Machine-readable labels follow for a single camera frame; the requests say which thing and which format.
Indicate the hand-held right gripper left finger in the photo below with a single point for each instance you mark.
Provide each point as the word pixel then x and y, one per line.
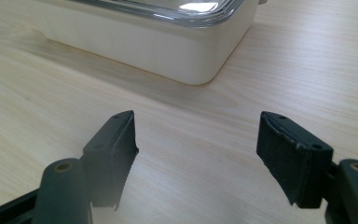
pixel 110 155

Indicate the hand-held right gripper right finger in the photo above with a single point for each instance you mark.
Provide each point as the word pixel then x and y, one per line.
pixel 295 161

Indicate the white container box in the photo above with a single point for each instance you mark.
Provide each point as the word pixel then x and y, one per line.
pixel 155 46

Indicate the clear container lid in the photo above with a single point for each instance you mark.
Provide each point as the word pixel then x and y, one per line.
pixel 174 11

